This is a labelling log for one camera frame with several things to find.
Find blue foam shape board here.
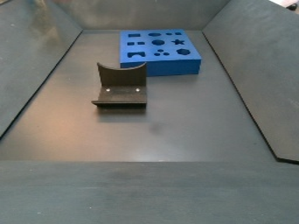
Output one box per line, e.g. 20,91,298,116
119,29,202,76

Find black curved bracket stand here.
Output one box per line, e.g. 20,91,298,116
92,63,147,107

